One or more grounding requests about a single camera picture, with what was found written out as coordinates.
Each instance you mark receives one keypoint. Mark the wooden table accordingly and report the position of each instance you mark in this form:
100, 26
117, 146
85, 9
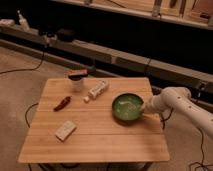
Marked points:
98, 138

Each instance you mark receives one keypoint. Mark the white tube bottle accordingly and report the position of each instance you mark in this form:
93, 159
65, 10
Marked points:
97, 90

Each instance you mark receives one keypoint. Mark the white cup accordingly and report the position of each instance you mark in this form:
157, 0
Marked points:
77, 84

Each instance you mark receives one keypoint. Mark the beige sponge block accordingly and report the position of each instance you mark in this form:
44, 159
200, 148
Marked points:
65, 130

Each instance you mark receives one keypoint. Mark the brush with orange handle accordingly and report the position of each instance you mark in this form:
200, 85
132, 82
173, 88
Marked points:
77, 74

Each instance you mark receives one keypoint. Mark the green ceramic bowl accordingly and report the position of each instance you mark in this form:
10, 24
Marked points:
127, 107

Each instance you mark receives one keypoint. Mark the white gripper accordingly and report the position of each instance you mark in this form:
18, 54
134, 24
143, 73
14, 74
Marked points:
154, 105

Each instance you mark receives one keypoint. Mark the dark device on ledge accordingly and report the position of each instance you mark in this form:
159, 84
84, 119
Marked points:
65, 35

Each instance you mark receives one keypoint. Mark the white spray bottle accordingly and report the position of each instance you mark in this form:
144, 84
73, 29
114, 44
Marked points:
23, 22

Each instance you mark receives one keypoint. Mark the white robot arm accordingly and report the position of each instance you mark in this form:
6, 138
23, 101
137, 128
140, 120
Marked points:
179, 99

